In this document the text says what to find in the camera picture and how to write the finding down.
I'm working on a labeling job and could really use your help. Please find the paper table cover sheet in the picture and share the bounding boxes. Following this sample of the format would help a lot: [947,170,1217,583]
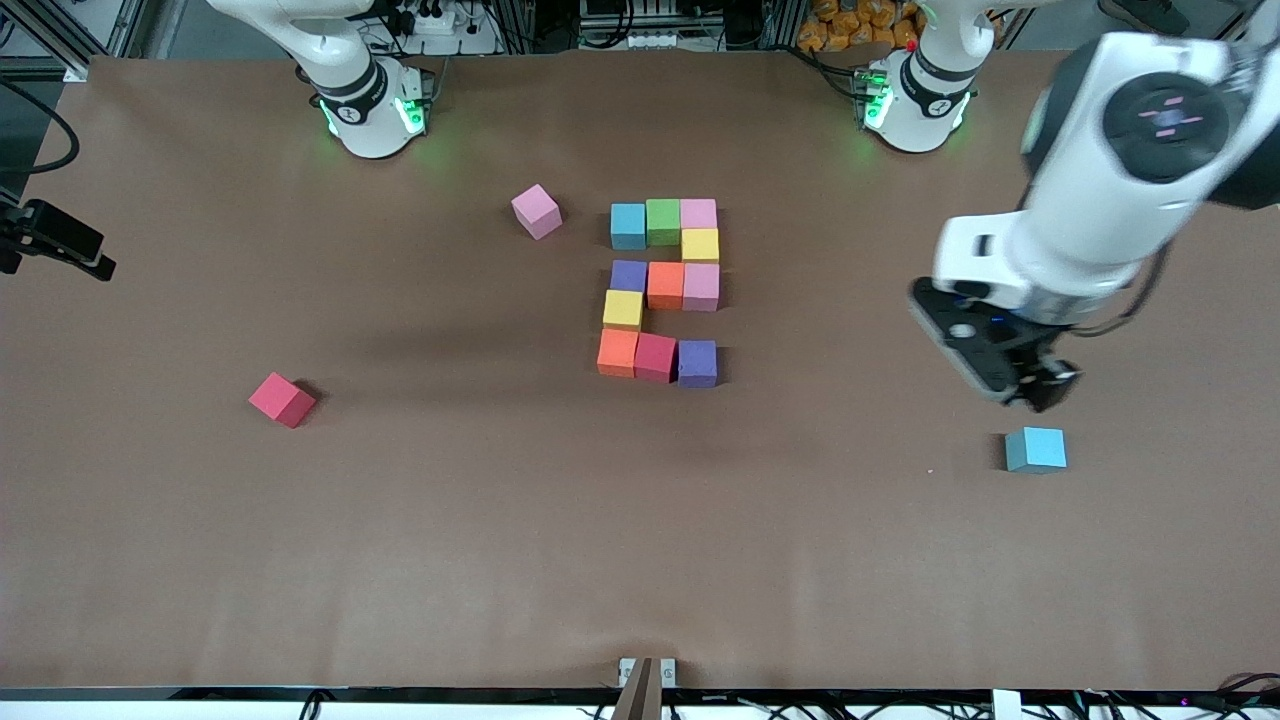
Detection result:
[0,50,1280,693]

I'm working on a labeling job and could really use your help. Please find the grey electronics unit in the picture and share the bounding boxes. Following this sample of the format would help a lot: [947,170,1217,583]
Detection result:
[578,0,726,51]

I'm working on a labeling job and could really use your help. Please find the aluminium frame profile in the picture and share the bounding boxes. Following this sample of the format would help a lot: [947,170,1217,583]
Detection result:
[0,0,151,81]

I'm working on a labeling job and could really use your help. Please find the orange foam cube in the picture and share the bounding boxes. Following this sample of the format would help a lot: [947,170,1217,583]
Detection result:
[647,261,685,311]
[597,328,639,378]

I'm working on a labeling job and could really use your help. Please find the black right camera cable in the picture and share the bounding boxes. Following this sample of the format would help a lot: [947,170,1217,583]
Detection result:
[0,80,79,176]

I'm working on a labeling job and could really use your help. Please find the red foam cube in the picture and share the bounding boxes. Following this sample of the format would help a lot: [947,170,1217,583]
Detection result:
[635,332,679,384]
[248,372,316,429]

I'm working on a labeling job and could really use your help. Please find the white power strip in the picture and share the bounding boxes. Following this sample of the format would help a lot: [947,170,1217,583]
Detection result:
[395,3,463,38]

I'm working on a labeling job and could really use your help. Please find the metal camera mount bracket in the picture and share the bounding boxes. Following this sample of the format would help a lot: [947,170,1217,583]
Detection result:
[612,657,678,720]

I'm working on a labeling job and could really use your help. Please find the red and black cable bundle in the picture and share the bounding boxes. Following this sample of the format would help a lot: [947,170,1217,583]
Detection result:
[1215,672,1280,701]

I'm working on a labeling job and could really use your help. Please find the black left camera cable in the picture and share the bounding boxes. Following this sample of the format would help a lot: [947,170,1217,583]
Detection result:
[1075,245,1173,338]

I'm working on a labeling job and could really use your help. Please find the black camera cable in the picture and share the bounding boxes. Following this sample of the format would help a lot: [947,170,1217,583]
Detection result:
[1075,245,1173,338]
[0,80,79,176]

